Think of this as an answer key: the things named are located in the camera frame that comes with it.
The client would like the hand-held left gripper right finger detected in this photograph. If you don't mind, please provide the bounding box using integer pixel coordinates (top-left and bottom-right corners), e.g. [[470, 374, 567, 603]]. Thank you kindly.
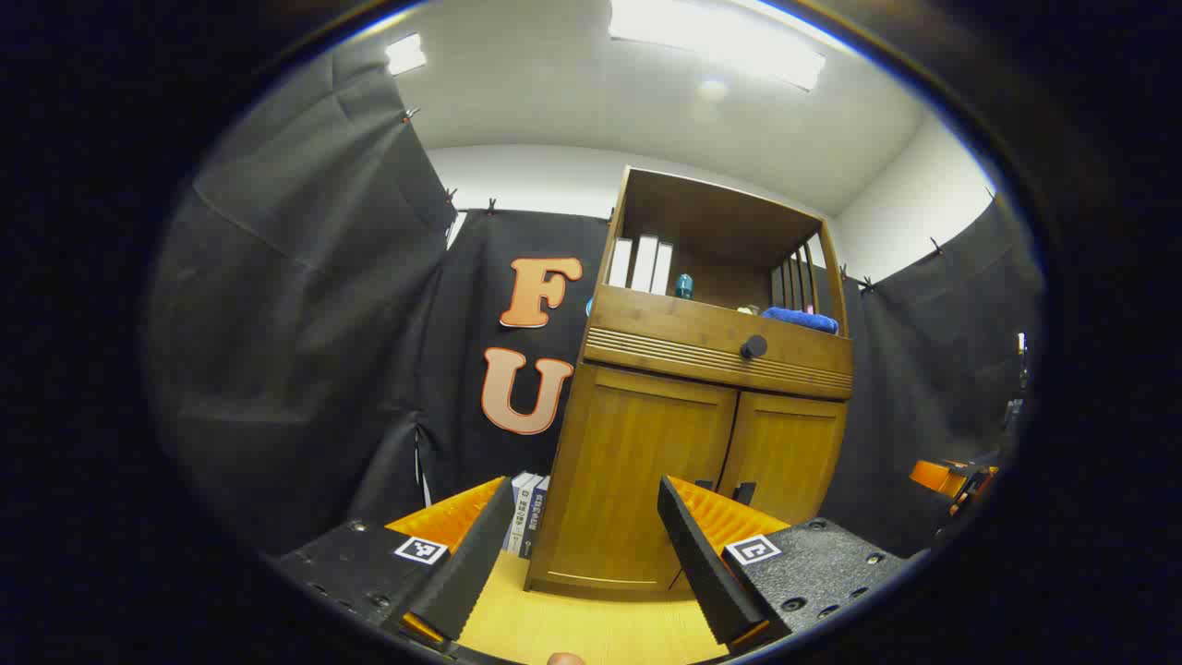
[[657, 476, 911, 652]]

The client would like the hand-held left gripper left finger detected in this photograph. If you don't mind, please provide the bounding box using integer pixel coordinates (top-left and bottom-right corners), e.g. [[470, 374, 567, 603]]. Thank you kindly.
[[277, 476, 518, 652]]

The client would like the wooden shoe cabinet door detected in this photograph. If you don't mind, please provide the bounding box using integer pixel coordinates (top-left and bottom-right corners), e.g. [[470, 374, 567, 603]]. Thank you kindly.
[[718, 390, 849, 529], [528, 363, 740, 597]]

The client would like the wooden double-door shoe cabinet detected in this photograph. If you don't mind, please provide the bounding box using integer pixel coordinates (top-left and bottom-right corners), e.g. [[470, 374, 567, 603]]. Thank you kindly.
[[525, 166, 855, 601]]

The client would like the dark blue book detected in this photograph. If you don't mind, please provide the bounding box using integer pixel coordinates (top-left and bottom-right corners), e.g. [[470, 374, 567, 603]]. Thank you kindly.
[[520, 476, 552, 560]]

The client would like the black device on stand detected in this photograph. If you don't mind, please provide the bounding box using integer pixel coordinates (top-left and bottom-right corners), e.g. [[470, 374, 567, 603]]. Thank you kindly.
[[1011, 331, 1033, 430]]

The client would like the blue folded towel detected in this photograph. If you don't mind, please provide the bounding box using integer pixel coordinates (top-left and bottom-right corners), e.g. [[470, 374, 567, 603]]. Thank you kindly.
[[760, 307, 840, 335]]

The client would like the wooden ribbed drawer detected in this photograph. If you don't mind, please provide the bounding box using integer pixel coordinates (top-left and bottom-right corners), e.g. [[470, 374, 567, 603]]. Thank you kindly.
[[582, 284, 855, 400]]

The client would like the black backdrop cloth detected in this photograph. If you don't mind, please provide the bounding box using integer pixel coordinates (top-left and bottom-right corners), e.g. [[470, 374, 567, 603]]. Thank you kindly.
[[148, 37, 1049, 560]]

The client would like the small ceiling light panel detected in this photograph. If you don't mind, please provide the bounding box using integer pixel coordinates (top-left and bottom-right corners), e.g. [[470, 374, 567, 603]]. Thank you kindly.
[[385, 33, 428, 76]]

